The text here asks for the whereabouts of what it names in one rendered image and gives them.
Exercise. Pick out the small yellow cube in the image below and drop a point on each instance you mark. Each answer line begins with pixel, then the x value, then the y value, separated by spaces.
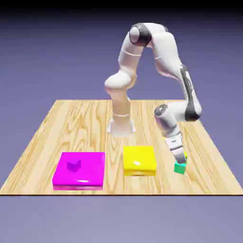
pixel 185 154

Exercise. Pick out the small green cube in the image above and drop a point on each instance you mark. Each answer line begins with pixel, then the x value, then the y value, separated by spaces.
pixel 179 168

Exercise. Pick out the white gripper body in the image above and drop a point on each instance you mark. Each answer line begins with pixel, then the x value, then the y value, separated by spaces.
pixel 179 154

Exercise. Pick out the large magenta box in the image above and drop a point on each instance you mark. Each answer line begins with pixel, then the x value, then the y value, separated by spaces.
pixel 78 170

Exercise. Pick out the small purple cube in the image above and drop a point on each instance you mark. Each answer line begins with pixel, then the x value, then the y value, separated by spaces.
pixel 73 165

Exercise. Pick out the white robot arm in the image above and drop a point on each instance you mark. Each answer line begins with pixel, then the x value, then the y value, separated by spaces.
pixel 167 57

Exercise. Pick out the large yellow box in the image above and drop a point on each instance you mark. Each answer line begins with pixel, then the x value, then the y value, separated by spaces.
pixel 139 160

